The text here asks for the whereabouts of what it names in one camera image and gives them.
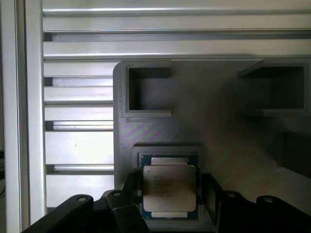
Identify grey 3D-printed parts rack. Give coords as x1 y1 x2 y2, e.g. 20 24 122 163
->
93 59 311 233

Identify aluminium slat table frame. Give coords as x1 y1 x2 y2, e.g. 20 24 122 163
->
0 0 311 233

